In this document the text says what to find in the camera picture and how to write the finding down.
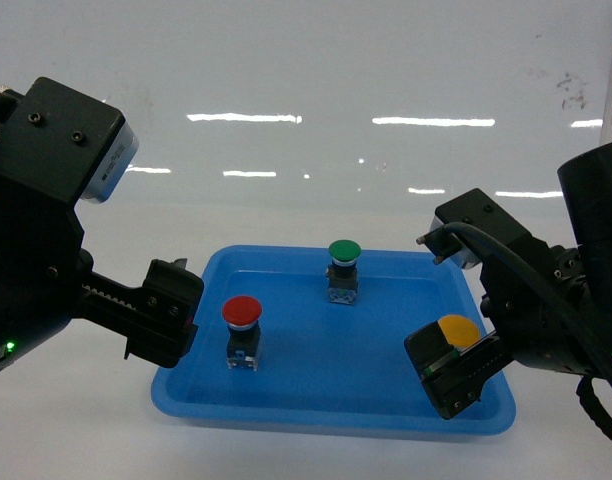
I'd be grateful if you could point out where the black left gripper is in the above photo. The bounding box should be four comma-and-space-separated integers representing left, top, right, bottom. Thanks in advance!
0, 152, 204, 372

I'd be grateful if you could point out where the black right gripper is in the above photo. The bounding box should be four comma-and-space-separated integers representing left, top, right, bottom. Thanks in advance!
404, 243, 612, 420

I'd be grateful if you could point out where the yellow mushroom push button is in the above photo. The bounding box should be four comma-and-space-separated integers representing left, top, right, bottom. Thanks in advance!
438, 314, 481, 349

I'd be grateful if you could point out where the red mushroom push button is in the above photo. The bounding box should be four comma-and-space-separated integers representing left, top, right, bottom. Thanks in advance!
221, 295, 262, 371

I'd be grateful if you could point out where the blue plastic tray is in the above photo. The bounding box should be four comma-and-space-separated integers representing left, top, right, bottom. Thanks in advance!
151, 245, 516, 438

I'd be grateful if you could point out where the green mushroom push button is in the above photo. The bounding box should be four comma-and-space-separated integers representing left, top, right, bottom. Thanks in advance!
326, 239, 362, 305

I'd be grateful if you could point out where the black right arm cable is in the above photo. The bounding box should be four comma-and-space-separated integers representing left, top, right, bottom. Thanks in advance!
438, 221, 612, 449

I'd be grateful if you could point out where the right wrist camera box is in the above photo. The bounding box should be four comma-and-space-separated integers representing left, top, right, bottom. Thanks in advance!
417, 188, 553, 270

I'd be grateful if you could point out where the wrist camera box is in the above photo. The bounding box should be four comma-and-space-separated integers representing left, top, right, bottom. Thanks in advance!
0, 77, 139, 206
417, 188, 553, 270

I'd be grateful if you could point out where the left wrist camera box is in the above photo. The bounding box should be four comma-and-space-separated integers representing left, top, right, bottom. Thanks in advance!
0, 77, 139, 206

